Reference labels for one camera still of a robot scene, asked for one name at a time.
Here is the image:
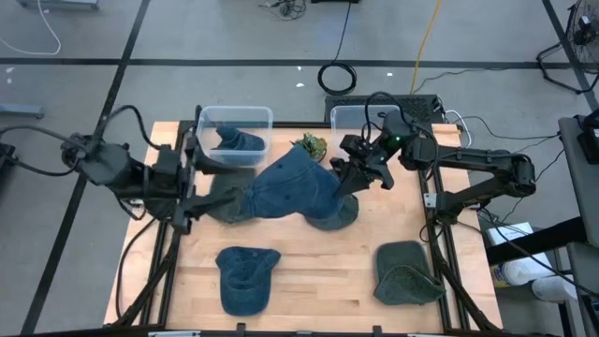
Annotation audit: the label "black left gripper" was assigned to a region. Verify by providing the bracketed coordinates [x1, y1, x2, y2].
[142, 133, 239, 237]

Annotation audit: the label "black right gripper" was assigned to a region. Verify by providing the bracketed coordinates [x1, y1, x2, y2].
[332, 133, 397, 198]

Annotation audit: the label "dark green cap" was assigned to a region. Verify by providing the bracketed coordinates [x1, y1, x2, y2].
[304, 193, 360, 232]
[373, 240, 447, 306]
[207, 167, 257, 225]

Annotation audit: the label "blue denim cap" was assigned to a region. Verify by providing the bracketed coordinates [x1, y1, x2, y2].
[214, 246, 283, 317]
[212, 125, 267, 165]
[241, 143, 348, 221]

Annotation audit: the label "small potted succulent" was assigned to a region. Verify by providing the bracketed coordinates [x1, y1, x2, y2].
[290, 132, 329, 164]

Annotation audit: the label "clear plastic bin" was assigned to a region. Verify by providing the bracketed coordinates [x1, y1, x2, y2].
[195, 105, 274, 169]
[329, 104, 404, 160]

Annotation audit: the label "black computer case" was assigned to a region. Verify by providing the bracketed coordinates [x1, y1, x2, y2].
[324, 94, 446, 125]

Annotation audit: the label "white box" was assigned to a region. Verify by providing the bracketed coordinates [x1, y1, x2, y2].
[485, 221, 535, 248]

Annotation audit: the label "white wipes container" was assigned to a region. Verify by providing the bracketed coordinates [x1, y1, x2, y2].
[489, 252, 558, 288]

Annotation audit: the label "black bar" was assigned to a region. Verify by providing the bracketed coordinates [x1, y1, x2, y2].
[485, 216, 589, 267]

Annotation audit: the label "grey floor bar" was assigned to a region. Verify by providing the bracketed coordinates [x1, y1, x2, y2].
[0, 103, 46, 120]

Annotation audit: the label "black floor item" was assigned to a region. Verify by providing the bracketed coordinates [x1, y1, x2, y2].
[0, 142, 20, 169]

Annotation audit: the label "grey side desk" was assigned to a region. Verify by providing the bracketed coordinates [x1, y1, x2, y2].
[558, 114, 599, 337]

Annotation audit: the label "white paper roll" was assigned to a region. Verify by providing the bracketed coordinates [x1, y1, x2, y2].
[531, 274, 580, 303]

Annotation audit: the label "grey furniture base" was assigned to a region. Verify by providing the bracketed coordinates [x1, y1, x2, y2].
[17, 0, 101, 11]

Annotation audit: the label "black desk device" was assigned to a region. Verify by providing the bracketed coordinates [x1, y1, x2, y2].
[577, 108, 599, 166]

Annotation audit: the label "black floor fan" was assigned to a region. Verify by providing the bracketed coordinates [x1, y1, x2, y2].
[535, 0, 599, 95]

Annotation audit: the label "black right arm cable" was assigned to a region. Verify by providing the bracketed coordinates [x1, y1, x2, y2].
[363, 91, 425, 141]

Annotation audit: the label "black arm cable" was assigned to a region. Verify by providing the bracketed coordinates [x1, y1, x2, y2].
[0, 105, 163, 179]
[363, 91, 425, 141]

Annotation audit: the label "black aluminium rig frame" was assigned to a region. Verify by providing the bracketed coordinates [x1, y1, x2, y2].
[114, 120, 504, 337]

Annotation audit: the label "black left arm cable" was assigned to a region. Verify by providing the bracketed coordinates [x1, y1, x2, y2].
[0, 105, 163, 179]

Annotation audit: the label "coiled black floor cable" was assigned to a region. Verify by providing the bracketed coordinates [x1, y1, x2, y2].
[316, 0, 359, 96]

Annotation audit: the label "white cable loop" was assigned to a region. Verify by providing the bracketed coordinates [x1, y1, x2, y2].
[443, 109, 475, 150]

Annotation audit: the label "yellow extension cable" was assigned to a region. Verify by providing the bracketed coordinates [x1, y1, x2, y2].
[409, 0, 444, 95]

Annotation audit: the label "tangled black cables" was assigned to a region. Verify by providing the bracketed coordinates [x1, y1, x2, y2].
[257, 0, 308, 22]

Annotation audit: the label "white floor cable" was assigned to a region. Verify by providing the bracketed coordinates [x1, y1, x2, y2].
[0, 0, 63, 56]

